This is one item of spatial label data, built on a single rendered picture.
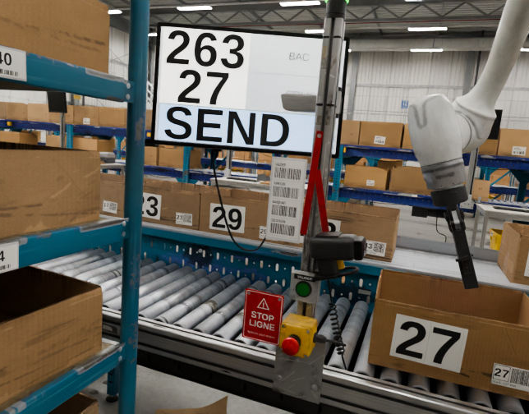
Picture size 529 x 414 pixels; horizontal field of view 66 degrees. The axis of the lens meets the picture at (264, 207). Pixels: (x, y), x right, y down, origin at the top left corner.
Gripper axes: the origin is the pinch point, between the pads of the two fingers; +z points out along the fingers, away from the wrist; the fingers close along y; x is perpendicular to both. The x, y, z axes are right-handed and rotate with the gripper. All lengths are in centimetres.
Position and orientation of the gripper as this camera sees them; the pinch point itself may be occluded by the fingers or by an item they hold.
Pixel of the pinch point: (467, 273)
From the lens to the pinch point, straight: 106.5
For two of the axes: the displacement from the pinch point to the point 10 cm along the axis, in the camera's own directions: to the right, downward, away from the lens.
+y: -3.6, 1.1, -9.3
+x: 9.0, -2.2, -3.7
